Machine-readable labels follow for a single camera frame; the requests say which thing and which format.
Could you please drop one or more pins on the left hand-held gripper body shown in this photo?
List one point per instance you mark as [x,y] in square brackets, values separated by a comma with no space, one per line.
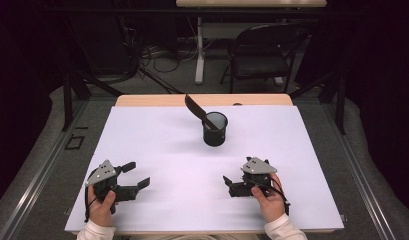
[107,186]

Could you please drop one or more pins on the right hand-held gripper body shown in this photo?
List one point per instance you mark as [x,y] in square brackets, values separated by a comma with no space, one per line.
[255,173]

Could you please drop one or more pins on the black mesh pen holder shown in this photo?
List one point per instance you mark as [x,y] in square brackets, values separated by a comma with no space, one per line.
[214,135]

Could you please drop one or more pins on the dark brown comb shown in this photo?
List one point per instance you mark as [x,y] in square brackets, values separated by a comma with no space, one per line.
[197,110]

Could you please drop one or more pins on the person's left hand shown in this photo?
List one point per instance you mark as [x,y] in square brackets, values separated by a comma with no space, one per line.
[100,211]

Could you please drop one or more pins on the person's right hand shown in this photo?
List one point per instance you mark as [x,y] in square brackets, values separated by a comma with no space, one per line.
[273,206]

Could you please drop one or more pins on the white table cover sheet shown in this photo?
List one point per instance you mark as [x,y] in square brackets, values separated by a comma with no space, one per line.
[192,186]

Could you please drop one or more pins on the black metal stand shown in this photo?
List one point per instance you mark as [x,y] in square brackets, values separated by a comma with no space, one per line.
[72,96]
[338,96]

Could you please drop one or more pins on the black folding chair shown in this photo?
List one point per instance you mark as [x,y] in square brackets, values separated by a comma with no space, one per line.
[262,63]

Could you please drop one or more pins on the light wooden desk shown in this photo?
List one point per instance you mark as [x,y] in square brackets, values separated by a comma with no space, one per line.
[252,3]

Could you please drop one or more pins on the aluminium floor rail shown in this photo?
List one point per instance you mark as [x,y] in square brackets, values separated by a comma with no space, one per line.
[358,173]
[42,170]

